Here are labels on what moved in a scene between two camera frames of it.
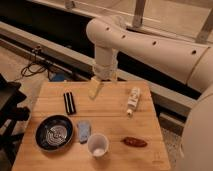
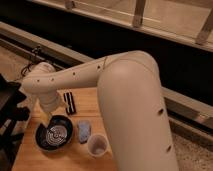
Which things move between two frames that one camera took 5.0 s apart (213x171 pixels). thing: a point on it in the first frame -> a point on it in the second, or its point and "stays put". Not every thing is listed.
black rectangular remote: x=69 y=103 stays put
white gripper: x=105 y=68 -> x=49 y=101
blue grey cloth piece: x=84 y=131 stays put
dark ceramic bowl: x=54 y=133 stays put
